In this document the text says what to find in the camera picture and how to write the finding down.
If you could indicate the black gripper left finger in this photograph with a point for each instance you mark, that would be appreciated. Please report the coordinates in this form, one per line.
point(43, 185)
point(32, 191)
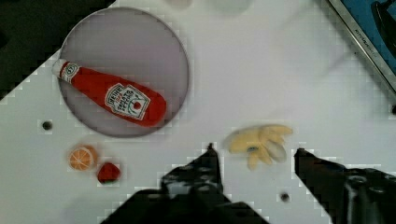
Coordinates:
point(189, 194)

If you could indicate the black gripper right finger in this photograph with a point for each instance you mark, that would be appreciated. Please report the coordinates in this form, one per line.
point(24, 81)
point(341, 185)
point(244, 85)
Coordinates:
point(348, 195)

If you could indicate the red strawberry toy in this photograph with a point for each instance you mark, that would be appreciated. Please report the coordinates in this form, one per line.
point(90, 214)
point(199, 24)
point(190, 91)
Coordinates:
point(108, 173)

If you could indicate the red plush ketchup bottle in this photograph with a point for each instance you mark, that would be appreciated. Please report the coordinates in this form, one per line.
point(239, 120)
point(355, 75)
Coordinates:
point(121, 97)

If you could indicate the orange slice toy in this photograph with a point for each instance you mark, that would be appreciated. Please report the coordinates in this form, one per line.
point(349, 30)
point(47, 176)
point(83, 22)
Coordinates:
point(83, 158)

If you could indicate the grey round plate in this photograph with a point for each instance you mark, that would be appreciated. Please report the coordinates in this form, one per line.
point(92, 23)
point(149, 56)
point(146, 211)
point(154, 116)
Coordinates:
point(132, 44)

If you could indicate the black toaster oven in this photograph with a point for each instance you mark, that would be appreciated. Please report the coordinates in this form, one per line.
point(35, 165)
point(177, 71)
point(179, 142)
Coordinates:
point(371, 24)

